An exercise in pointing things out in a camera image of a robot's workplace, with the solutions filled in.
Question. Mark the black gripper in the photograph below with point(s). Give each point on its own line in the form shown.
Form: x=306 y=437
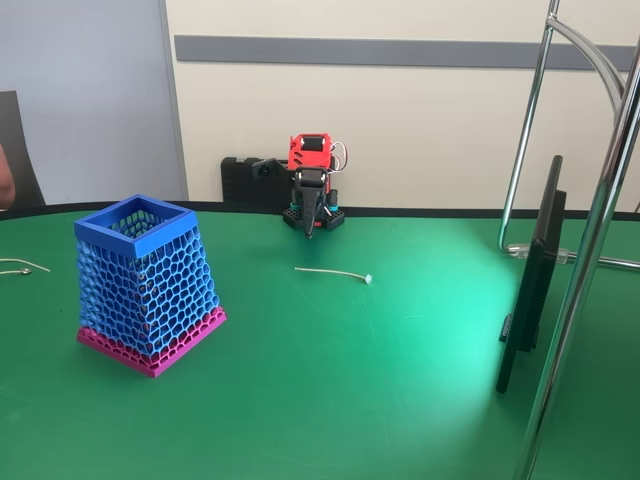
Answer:
x=309 y=192

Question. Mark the thin white stem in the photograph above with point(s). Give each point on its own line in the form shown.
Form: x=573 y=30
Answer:
x=369 y=279

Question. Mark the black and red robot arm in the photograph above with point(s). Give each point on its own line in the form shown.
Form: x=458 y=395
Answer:
x=311 y=150

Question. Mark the black perforated arm base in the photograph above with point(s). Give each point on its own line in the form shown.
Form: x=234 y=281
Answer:
x=335 y=220

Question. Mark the blue and pink lattice basket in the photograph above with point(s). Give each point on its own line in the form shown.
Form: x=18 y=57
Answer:
x=135 y=246

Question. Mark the black clamp with teal collar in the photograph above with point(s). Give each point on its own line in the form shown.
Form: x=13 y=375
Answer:
x=332 y=202

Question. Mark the black plastic case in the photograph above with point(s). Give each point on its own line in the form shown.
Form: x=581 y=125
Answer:
x=240 y=182

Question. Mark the clear plastic clip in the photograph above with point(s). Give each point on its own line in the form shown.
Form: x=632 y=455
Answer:
x=520 y=249

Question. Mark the chrome tube stand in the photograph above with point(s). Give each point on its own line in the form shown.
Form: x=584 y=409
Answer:
x=577 y=310

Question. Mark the grey wall rail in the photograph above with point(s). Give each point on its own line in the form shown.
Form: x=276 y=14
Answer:
x=350 y=51

